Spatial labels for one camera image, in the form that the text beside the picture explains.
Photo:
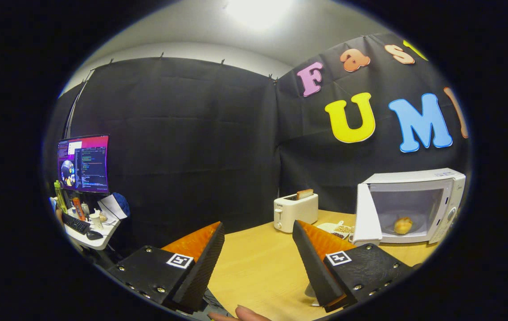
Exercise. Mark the white mug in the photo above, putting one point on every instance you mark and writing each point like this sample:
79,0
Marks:
95,221

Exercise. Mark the brown bread slice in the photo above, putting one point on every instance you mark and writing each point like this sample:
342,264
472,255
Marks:
305,194

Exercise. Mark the white divided bean dish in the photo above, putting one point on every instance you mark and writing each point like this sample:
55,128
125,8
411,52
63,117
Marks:
336,229

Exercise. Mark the black keyboard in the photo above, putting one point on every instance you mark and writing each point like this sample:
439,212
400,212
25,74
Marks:
75,223

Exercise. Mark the green bottle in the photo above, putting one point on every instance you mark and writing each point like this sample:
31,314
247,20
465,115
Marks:
60,198

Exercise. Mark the white paper sheet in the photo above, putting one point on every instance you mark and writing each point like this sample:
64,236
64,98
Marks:
112,207

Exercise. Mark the black computer mouse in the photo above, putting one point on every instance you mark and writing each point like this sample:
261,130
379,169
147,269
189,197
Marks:
94,235

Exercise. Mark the orange bottle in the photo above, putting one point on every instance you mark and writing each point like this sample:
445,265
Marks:
79,209

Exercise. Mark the computer monitor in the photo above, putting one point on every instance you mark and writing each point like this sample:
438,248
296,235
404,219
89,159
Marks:
84,162

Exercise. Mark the white toaster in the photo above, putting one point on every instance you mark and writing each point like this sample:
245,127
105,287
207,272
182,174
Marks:
294,214

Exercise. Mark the white office desk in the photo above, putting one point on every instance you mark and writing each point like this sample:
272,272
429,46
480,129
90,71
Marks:
98,244

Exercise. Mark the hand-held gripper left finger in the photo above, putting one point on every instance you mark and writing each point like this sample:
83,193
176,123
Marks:
202,272

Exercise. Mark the golden bread bun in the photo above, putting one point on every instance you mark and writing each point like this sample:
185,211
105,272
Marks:
403,226

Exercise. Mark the white microwave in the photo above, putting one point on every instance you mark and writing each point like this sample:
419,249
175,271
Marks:
367,214

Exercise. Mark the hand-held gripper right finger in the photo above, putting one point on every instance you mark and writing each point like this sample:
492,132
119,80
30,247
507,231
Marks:
314,267

